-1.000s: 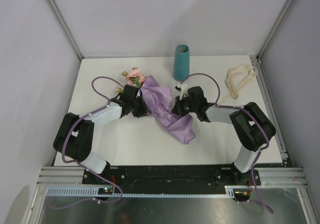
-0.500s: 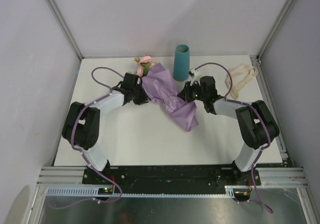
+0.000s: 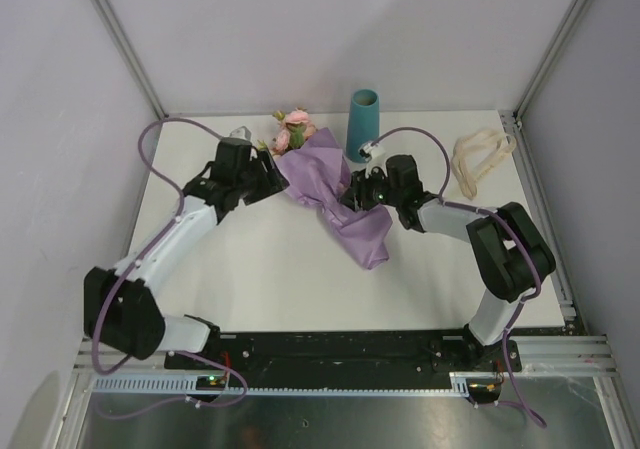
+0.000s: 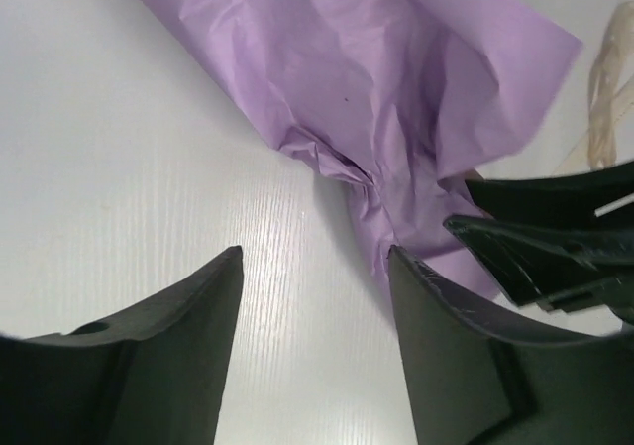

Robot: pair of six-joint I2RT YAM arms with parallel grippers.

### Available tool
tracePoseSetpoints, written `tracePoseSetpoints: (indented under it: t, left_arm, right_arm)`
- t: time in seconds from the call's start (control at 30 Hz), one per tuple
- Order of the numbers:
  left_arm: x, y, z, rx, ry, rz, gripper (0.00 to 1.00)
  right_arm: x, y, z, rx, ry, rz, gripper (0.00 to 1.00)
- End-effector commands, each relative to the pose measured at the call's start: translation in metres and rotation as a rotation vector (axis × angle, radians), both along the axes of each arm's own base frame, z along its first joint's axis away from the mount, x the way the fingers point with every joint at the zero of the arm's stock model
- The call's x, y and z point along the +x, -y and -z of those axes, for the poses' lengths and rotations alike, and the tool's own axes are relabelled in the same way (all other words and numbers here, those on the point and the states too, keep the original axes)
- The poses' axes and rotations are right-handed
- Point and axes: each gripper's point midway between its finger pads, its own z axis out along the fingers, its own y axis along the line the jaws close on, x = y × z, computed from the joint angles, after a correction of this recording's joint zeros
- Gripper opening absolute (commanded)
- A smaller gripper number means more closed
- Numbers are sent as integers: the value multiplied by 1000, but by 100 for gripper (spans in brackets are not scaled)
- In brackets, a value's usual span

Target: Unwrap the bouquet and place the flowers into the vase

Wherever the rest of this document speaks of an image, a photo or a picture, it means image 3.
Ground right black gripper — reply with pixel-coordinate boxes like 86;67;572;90
337;163;402;213

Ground purple wrapping paper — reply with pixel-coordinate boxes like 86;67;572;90
276;128;392;270

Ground pink flower bouquet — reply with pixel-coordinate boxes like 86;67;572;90
257;107;317;157

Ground beige ribbon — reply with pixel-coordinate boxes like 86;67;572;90
451;128;517;200

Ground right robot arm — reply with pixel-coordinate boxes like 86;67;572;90
341;155;556;370

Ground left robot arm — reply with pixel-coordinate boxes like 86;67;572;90
83;137;288;369

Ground teal conical vase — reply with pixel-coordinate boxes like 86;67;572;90
345;89;380;163

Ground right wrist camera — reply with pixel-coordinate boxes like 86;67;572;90
359;141;387;178

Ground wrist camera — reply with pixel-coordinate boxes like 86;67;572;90
359;141;387;178
229;126;252;141

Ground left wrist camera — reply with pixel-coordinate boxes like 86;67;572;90
229;126;252;141

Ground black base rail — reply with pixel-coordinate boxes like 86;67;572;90
164;329;522;388

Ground right aluminium table rail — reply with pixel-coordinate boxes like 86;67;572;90
498;110;583;323

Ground white cable duct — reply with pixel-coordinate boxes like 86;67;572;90
92;373;498;397

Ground left aluminium frame post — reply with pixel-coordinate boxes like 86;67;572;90
90;0;167;119

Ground aluminium frame post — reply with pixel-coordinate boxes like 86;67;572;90
512;0;594;121
90;0;167;119

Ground right aluminium frame post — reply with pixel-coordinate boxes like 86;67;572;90
512;0;594;121

